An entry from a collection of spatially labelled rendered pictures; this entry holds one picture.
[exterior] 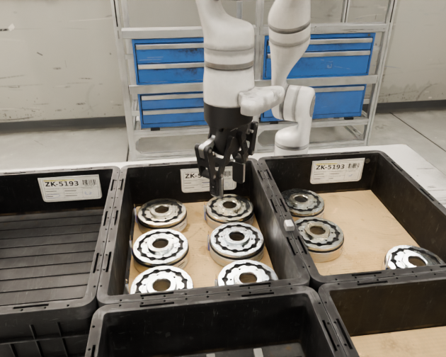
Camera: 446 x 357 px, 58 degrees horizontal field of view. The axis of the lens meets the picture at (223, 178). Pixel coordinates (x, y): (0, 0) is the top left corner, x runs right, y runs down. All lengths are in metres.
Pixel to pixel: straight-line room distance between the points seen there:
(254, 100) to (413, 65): 3.62
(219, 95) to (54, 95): 3.09
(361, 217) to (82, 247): 0.59
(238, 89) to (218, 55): 0.05
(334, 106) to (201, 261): 2.25
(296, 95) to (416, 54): 3.11
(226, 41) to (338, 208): 0.52
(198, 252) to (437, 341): 0.42
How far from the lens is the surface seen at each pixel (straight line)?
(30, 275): 0.82
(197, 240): 0.81
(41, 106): 3.67
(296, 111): 1.03
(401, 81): 4.11
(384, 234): 0.89
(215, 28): 0.56
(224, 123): 0.58
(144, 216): 0.85
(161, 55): 2.55
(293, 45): 0.93
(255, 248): 0.75
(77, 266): 0.80
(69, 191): 0.93
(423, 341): 0.71
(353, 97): 2.92
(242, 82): 0.57
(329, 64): 2.78
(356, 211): 0.94
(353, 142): 3.04
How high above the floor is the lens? 1.34
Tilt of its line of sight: 30 degrees down
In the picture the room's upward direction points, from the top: straight up
